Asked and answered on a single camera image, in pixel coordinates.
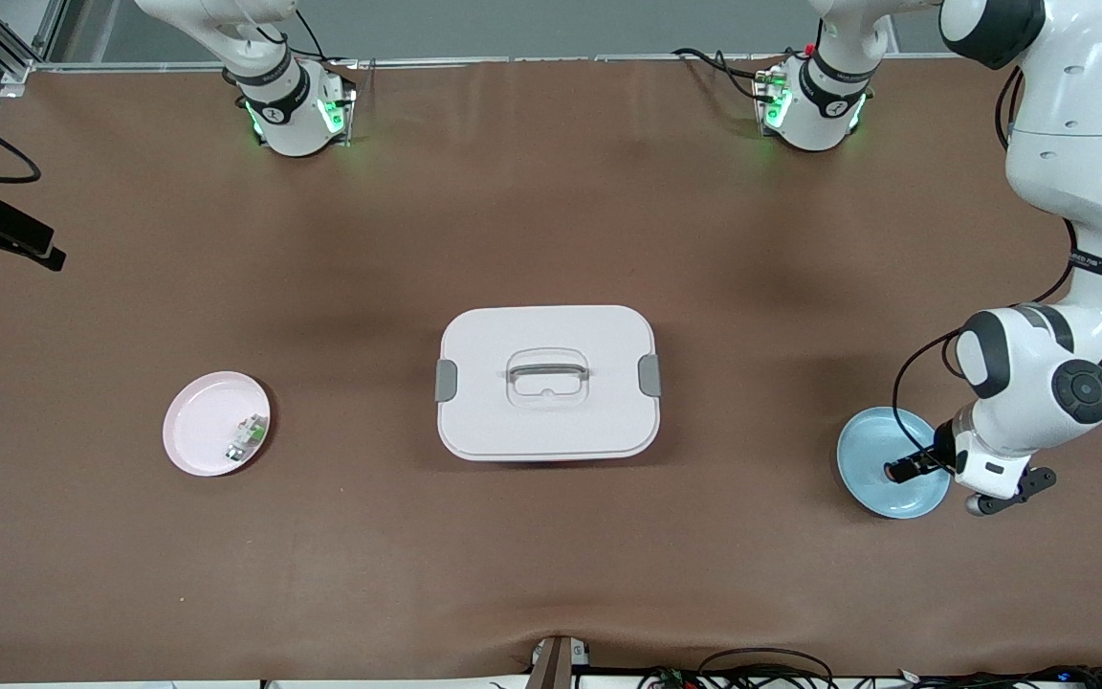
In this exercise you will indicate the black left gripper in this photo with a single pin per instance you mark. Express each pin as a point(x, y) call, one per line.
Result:
point(939, 450)

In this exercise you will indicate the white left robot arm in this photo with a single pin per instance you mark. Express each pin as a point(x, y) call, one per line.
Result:
point(1077, 124)

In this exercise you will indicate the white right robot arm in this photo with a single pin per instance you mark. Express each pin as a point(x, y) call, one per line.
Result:
point(288, 105)

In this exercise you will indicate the light blue round plate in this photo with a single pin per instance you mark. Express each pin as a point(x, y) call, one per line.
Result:
point(871, 445)

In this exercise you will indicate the pink round plate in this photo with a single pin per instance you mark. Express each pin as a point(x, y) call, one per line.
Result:
point(202, 426)

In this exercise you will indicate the grey box latch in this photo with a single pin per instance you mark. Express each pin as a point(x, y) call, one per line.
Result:
point(446, 381)
point(650, 375)

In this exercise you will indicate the white lidded storage box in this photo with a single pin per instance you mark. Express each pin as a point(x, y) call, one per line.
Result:
point(548, 421)

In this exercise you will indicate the table edge clamp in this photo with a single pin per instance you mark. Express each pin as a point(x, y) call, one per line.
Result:
point(556, 665)

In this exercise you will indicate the green push-button switch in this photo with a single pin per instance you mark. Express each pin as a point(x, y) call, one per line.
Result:
point(245, 438)

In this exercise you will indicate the metal table edge rail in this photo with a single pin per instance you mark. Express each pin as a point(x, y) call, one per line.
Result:
point(513, 60)

